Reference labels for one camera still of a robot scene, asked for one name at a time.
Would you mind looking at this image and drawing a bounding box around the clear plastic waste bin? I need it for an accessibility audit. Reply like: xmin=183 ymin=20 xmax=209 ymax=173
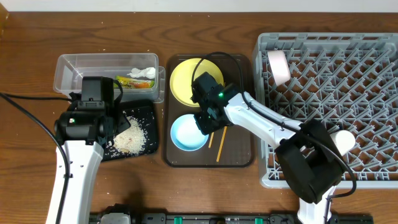
xmin=53 ymin=53 xmax=165 ymax=103

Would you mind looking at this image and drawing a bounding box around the wooden chopstick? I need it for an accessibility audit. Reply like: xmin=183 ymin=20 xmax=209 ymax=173
xmin=208 ymin=132 xmax=214 ymax=148
xmin=216 ymin=126 xmax=228 ymax=162

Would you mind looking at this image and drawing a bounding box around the green yellow snack wrapper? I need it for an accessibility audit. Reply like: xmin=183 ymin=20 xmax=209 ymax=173
xmin=116 ymin=76 xmax=155 ymax=89

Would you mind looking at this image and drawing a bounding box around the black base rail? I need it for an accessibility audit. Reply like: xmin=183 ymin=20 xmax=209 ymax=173
xmin=90 ymin=203 xmax=374 ymax=224

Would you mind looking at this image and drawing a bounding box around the yellow round plate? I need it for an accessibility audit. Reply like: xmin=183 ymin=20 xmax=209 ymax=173
xmin=170 ymin=58 xmax=224 ymax=108

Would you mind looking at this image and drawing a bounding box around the white cup green inside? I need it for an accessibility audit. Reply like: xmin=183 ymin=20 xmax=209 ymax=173
xmin=330 ymin=130 xmax=356 ymax=156

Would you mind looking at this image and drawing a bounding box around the pink shallow bowl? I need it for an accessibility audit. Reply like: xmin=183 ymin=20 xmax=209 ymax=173
xmin=267 ymin=50 xmax=291 ymax=86

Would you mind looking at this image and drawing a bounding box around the black waste tray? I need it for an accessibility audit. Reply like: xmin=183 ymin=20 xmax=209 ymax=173
xmin=102 ymin=100 xmax=159 ymax=162

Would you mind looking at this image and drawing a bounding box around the light blue bowl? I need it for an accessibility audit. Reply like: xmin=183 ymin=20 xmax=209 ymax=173
xmin=170 ymin=114 xmax=209 ymax=152

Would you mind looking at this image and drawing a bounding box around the dark brown serving tray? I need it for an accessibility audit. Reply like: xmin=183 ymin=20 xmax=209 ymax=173
xmin=162 ymin=54 xmax=255 ymax=168

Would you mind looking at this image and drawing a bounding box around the grey plastic dishwasher rack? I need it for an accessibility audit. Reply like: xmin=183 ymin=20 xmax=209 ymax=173
xmin=252 ymin=33 xmax=397 ymax=189

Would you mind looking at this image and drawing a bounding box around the pile of rice grains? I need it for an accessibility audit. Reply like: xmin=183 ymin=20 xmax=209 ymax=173
xmin=109 ymin=116 xmax=147 ymax=158

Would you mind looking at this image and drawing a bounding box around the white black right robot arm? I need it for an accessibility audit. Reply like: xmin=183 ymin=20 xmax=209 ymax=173
xmin=192 ymin=88 xmax=355 ymax=223

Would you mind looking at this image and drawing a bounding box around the white tissue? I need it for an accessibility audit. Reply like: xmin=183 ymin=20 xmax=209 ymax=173
xmin=127 ymin=67 xmax=156 ymax=79

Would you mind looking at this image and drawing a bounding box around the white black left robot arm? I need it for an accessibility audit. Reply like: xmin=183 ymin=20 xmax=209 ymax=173
xmin=46 ymin=101 xmax=130 ymax=223

